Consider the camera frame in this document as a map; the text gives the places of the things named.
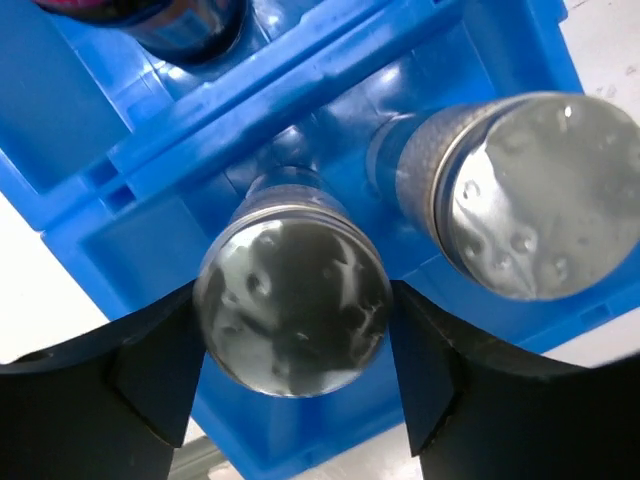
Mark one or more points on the silver-lid shaker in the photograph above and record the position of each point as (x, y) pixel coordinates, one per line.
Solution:
(292, 297)
(534, 197)

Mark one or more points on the blue bin middle compartment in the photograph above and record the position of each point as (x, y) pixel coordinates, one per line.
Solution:
(83, 106)

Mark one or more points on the aluminium table edge rail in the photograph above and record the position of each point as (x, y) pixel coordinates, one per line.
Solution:
(200, 459)

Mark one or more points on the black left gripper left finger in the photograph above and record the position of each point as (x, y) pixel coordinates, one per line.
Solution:
(113, 403)

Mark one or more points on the red-capped dark sauce bottle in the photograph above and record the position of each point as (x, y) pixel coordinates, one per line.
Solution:
(182, 32)

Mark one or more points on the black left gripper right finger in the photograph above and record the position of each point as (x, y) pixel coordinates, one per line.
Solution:
(477, 407)

